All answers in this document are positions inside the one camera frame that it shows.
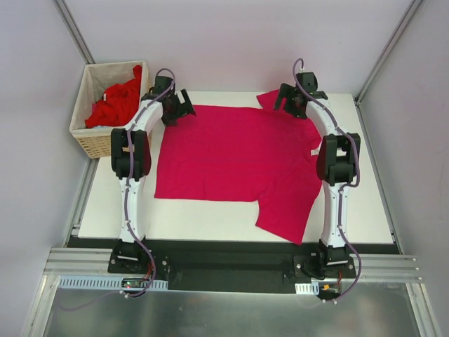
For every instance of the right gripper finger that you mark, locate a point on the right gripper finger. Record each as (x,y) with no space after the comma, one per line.
(299,114)
(282,97)

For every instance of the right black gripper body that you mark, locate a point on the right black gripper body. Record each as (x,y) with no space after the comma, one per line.
(290,104)

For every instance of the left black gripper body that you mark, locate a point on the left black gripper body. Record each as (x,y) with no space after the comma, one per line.
(179,106)

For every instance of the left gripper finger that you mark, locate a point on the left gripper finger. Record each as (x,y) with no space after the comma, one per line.
(186,107)
(169,122)

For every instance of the magenta t shirt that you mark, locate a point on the magenta t shirt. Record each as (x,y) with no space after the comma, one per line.
(244,154)

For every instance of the wicker laundry basket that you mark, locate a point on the wicker laundry basket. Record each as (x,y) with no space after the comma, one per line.
(95,80)

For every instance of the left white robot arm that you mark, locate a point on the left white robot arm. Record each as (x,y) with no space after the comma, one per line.
(131,162)

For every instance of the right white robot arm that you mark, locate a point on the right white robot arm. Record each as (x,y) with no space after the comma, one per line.
(337,166)

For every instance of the red t shirt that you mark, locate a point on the red t shirt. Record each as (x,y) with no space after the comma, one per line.
(119,103)

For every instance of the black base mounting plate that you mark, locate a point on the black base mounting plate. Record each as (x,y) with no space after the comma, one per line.
(242,267)

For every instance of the left aluminium frame post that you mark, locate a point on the left aluminium frame post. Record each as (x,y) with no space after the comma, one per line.
(74,31)

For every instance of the aluminium frame post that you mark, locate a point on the aluminium frame post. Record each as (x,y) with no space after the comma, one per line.
(398,32)
(74,31)

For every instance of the right aluminium frame post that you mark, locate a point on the right aluminium frame post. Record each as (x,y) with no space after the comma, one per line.
(398,32)

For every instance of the right white cable duct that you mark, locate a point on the right white cable duct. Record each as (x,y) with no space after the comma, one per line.
(307,289)

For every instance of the white cable duct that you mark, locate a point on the white cable duct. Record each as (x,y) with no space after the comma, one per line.
(111,283)
(307,289)

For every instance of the left white cable duct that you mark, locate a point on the left white cable duct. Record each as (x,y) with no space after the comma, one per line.
(111,283)

